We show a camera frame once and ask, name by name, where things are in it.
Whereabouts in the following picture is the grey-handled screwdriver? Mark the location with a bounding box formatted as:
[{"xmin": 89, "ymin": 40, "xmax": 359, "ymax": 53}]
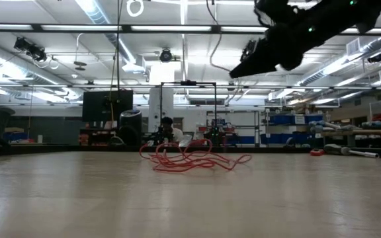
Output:
[{"xmin": 323, "ymin": 143, "xmax": 380, "ymax": 159}]

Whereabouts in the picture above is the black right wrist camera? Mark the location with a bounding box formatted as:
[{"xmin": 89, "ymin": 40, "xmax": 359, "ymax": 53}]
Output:
[{"xmin": 253, "ymin": 0, "xmax": 299, "ymax": 28}]

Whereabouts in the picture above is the black hanging pole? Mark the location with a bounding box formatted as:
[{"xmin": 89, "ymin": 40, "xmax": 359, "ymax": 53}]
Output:
[{"xmin": 115, "ymin": 0, "xmax": 121, "ymax": 92}]

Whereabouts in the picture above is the black overhead beam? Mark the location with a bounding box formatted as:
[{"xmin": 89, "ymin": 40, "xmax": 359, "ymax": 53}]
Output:
[{"xmin": 0, "ymin": 22, "xmax": 381, "ymax": 36}]

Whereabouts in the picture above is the black monitor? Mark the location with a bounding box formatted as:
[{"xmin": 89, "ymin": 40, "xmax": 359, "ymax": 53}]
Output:
[{"xmin": 82, "ymin": 89, "xmax": 134, "ymax": 123}]

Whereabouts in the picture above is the wooden workbench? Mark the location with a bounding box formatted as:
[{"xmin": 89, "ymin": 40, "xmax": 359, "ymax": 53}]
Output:
[{"xmin": 321, "ymin": 128, "xmax": 381, "ymax": 148}]

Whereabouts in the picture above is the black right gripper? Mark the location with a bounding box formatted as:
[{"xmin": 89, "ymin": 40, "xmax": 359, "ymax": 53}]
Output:
[{"xmin": 229, "ymin": 19, "xmax": 310, "ymax": 78}]

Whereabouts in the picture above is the person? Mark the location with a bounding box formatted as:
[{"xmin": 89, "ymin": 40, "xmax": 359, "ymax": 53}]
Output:
[{"xmin": 159, "ymin": 116, "xmax": 184, "ymax": 147}]

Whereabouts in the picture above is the white ring light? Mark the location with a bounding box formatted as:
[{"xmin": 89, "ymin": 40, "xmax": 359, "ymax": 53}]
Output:
[{"xmin": 126, "ymin": 0, "xmax": 145, "ymax": 18}]

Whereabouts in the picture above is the black table frame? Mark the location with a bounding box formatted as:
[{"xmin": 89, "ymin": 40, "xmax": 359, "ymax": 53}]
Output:
[{"xmin": 0, "ymin": 144, "xmax": 381, "ymax": 159}]

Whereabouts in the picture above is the shelf rack with blue bins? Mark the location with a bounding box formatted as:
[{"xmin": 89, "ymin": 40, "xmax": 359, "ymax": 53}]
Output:
[{"xmin": 263, "ymin": 110, "xmax": 325, "ymax": 146}]

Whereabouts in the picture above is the black camera stand frame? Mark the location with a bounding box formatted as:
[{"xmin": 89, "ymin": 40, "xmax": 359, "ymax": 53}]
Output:
[{"xmin": 159, "ymin": 80, "xmax": 218, "ymax": 146}]

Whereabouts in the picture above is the thin red wire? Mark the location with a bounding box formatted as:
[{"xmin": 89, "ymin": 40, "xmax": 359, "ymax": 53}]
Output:
[{"xmin": 140, "ymin": 0, "xmax": 253, "ymax": 173}]

